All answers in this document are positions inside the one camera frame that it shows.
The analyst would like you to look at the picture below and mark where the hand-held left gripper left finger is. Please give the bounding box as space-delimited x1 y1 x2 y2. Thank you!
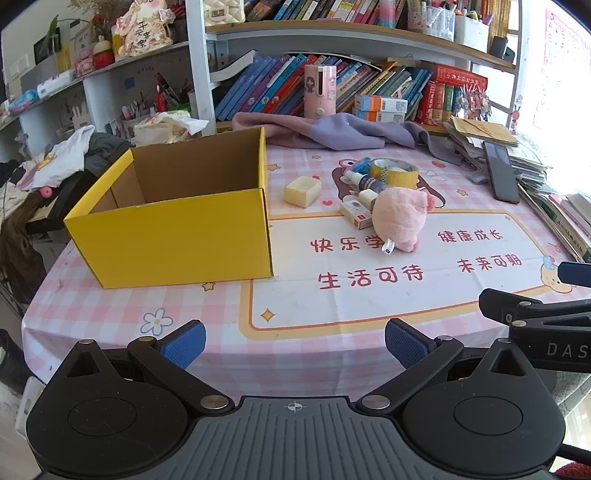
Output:
60 319 234 413

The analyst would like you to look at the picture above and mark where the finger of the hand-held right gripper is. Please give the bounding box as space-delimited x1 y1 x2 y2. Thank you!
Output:
557 261 591 287
478 288 591 331

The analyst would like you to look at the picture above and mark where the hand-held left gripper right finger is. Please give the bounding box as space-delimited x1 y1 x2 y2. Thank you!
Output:
356 318 533 413

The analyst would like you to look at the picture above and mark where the yellow cardboard box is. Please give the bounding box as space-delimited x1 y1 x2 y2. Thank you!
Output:
63 127 277 290

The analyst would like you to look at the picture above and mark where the pink plush pig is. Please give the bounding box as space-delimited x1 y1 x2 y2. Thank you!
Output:
371 187 437 254

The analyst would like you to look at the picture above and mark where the small grey staple box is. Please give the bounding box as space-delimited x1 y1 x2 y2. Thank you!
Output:
339 196 374 230

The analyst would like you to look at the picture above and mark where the yellow tape roll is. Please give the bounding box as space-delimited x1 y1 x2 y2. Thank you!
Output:
369 158 420 189

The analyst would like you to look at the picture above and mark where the blue wrapper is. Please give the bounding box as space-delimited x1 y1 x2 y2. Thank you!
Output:
342 157 373 178

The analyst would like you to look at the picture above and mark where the cream foam block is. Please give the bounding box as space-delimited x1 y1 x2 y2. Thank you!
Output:
284 175 322 208

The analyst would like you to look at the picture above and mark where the pink checked printed table mat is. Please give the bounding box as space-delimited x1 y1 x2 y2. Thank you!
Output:
21 127 591 403

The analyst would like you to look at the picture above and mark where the stack of papers and booklets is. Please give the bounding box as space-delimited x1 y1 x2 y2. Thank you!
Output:
442 115 591 265

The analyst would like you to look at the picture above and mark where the black smartphone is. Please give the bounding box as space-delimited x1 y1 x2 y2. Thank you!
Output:
481 140 522 204

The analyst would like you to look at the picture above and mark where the black chair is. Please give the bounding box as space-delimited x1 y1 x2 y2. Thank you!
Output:
27 170 94 234

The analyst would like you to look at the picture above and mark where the grey garment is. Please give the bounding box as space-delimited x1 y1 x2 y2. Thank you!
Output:
82 132 135 179

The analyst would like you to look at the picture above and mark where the floral tissue pack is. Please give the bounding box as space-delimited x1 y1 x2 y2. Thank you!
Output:
133 112 210 148

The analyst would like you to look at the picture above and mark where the red boxed book set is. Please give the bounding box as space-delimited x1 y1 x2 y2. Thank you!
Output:
414 62 489 126

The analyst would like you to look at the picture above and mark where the pink and purple cloth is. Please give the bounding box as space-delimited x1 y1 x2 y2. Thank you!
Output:
231 112 463 167

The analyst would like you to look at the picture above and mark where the white printed garment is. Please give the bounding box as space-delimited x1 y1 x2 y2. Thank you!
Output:
17 124 96 191

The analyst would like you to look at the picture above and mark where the orange and blue carton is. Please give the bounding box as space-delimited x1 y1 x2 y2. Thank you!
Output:
354 109 407 125
353 94 409 114

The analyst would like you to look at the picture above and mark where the black pen cup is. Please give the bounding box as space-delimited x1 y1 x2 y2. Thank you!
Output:
490 35 517 65

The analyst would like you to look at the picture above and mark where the white pen holder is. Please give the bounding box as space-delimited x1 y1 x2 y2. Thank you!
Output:
454 13 491 54

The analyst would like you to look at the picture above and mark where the pink cylindrical device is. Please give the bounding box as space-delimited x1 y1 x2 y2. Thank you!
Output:
303 65 338 120

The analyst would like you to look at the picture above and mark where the row of leaning colourful books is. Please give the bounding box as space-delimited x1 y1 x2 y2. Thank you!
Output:
214 53 433 123

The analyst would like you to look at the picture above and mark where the white bookshelf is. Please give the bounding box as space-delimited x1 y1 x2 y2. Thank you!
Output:
0 0 528 160

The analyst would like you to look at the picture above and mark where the thick black-cover book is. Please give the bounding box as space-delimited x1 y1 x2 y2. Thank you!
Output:
209 48 257 84

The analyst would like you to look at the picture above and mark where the red and cream doll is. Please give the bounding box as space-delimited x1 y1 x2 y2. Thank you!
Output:
92 35 116 70

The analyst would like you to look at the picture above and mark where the pink pig figurine decoration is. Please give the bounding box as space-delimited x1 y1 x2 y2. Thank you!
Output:
113 0 175 57

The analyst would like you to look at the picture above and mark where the pink gradient bottle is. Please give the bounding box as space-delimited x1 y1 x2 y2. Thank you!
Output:
379 0 407 27

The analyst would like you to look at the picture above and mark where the cream quilted handbag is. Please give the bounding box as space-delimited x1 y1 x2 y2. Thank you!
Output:
202 0 246 27

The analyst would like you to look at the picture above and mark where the row of shelf books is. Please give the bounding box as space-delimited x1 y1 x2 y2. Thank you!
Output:
244 0 408 27

